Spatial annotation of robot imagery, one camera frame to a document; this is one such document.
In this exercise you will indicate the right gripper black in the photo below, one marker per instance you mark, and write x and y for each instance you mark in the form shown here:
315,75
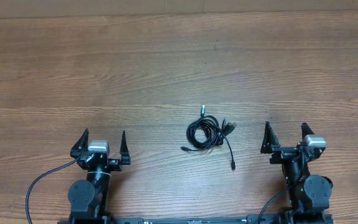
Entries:
282,153

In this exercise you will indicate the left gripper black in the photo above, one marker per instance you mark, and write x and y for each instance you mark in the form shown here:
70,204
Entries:
115,164

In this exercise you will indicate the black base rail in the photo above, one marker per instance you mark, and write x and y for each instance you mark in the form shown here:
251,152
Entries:
250,219

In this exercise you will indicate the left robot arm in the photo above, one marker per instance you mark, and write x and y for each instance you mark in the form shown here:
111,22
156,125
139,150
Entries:
89,197

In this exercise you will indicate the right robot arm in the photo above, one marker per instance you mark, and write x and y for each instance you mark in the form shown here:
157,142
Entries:
308,194

